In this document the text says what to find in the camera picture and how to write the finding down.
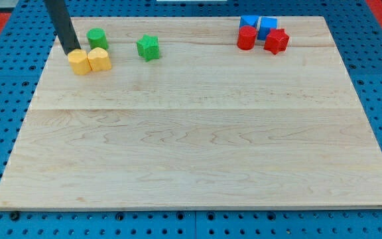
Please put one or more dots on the red star block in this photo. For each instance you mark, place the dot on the red star block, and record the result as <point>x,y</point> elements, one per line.
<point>276,41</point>

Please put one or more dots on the red cylinder block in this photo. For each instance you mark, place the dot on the red cylinder block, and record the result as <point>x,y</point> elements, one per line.
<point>246,37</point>

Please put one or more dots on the light wooden board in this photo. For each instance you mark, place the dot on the light wooden board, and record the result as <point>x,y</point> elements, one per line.
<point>207,126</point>

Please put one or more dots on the blue cube block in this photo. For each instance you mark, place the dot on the blue cube block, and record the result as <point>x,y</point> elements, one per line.
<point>266,24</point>

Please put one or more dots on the green cylinder block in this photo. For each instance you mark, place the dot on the green cylinder block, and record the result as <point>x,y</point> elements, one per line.
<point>97,38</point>

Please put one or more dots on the yellow heart block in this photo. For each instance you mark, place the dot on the yellow heart block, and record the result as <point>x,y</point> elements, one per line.
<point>99,60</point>

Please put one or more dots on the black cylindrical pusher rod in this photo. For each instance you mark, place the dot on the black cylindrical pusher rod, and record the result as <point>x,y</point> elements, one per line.
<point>61,20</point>

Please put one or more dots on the yellow pentagon block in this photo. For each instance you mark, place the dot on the yellow pentagon block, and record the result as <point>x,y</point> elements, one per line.
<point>78,60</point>

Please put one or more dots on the blue triangle block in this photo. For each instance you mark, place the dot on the blue triangle block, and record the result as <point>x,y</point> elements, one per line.
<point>249,20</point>

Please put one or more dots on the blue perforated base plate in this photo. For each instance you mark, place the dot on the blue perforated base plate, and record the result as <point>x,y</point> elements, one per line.
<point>25,43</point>

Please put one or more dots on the green star block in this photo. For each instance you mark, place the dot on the green star block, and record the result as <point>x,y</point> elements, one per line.
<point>148,47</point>

